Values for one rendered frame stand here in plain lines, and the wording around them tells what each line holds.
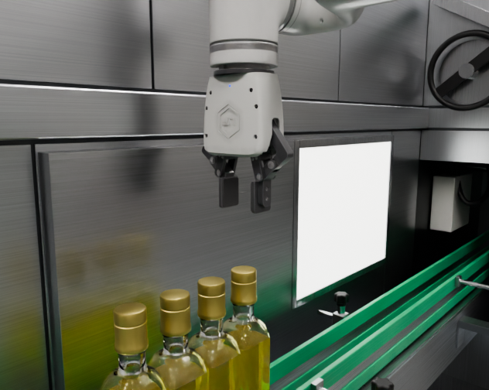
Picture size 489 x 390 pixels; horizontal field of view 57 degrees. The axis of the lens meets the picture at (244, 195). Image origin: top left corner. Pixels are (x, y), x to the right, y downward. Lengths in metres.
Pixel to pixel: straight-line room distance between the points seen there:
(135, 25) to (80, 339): 0.42
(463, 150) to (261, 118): 0.98
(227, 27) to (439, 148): 1.02
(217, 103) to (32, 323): 0.35
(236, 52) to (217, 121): 0.09
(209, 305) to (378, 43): 0.85
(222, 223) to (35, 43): 0.37
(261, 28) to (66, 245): 0.34
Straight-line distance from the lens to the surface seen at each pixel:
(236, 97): 0.55
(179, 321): 0.53
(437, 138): 1.46
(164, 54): 0.69
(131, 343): 0.50
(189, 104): 0.68
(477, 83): 1.43
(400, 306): 1.19
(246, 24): 0.54
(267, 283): 0.86
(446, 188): 1.59
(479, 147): 1.43
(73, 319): 0.62
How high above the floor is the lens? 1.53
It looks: 9 degrees down
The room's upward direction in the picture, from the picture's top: straight up
